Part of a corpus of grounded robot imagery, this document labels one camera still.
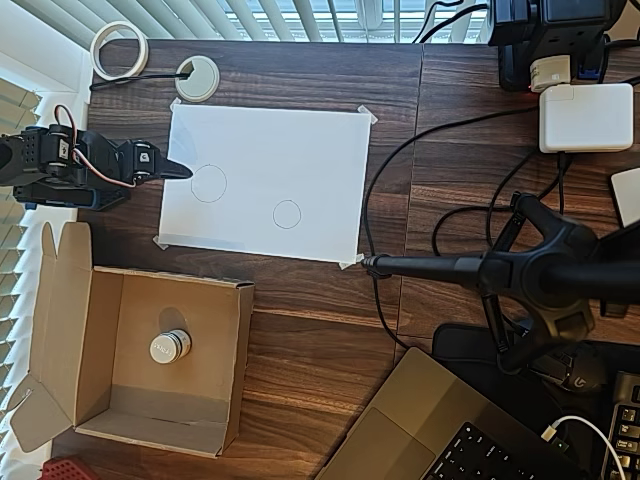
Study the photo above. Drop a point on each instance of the grey laptop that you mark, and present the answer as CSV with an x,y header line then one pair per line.
x,y
415,400

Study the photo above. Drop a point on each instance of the white flat device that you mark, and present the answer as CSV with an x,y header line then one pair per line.
x,y
630,195

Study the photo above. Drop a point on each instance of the white vertical window blinds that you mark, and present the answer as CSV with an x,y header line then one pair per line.
x,y
300,20

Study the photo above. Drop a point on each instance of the small silver tin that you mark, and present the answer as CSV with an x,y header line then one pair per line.
x,y
162,350

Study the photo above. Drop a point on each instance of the black power strip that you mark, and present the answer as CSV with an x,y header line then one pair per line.
x,y
515,30

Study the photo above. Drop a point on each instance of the black mouse pad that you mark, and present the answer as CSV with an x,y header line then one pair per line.
x,y
460,345

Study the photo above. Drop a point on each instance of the small white plug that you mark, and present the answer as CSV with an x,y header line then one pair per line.
x,y
550,72

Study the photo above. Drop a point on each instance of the black tripod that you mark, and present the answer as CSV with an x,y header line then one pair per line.
x,y
540,270

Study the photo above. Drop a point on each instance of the blue plug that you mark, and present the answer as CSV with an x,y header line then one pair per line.
x,y
590,72

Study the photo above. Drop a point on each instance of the black keyboard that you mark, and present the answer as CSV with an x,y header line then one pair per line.
x,y
627,430

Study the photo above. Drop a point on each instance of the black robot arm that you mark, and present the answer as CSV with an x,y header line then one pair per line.
x,y
30,150

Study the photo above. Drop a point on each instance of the white paper sheet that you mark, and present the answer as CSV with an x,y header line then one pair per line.
x,y
275,150

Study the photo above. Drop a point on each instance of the white power adapter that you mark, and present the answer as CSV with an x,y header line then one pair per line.
x,y
585,120

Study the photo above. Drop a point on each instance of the black computer mouse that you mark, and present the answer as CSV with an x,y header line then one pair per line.
x,y
585,375

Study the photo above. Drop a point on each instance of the white round desk grommet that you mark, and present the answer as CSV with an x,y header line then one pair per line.
x,y
200,90

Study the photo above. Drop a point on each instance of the open cardboard box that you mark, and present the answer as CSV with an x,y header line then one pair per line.
x,y
150,390

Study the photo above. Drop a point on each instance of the red robot arm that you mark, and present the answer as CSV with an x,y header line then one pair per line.
x,y
60,470

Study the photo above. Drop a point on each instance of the masking tape piece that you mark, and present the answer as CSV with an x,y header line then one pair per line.
x,y
161,243
367,115
175,104
350,262

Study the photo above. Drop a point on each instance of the cream vertical blinds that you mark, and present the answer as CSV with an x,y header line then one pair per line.
x,y
20,280

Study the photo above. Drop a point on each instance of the masking tape roll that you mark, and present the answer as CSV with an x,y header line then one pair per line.
x,y
119,26

